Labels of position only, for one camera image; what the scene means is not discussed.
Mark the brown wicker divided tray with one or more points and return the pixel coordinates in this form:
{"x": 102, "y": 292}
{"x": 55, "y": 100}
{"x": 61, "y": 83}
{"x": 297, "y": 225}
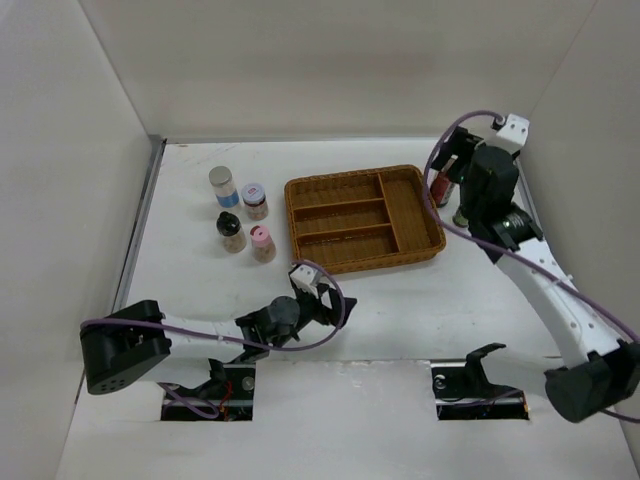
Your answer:
{"x": 362, "y": 220}

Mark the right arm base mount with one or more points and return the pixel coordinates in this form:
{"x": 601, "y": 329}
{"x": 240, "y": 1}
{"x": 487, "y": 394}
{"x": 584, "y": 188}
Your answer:
{"x": 462, "y": 391}

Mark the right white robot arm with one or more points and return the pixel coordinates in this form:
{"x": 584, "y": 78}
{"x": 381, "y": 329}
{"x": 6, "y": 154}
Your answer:
{"x": 599, "y": 358}

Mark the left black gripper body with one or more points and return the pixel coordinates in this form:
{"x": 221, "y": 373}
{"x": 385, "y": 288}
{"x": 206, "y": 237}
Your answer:
{"x": 311, "y": 308}

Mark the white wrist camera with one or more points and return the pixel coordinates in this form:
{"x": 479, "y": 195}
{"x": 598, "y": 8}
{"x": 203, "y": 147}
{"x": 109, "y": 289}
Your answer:
{"x": 512, "y": 135}
{"x": 305, "y": 278}

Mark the red-white-lid spice jar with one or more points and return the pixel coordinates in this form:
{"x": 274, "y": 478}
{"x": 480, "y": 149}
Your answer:
{"x": 254, "y": 199}

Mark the green-label yellow-cap sauce bottle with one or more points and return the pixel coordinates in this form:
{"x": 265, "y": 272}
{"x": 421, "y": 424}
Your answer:
{"x": 460, "y": 218}

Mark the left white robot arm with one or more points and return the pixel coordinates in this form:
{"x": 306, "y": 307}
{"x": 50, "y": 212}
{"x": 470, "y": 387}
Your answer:
{"x": 140, "y": 343}

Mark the pink-cap spice shaker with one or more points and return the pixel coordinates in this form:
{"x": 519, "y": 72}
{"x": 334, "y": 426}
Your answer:
{"x": 263, "y": 246}

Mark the silver-lid blue-label jar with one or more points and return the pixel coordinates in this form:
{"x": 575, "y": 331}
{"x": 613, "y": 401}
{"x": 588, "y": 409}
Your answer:
{"x": 222, "y": 182}

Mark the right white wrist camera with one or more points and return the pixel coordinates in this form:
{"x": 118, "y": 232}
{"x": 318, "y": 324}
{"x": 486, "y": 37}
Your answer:
{"x": 512, "y": 135}

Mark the black-cap spice shaker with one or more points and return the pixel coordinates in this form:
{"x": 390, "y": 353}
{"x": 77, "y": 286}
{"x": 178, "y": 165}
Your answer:
{"x": 231, "y": 231}

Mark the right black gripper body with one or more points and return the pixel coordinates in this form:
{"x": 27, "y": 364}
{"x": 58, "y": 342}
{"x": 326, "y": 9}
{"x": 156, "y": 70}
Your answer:
{"x": 469, "y": 207}

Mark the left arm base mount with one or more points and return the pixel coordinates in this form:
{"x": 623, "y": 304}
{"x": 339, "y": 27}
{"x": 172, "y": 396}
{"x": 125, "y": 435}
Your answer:
{"x": 228, "y": 396}

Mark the tall red-label sauce bottle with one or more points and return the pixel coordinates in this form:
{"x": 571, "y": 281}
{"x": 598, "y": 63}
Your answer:
{"x": 441, "y": 186}

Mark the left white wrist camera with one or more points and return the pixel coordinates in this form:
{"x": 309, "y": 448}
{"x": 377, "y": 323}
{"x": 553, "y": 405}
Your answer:
{"x": 305, "y": 278}

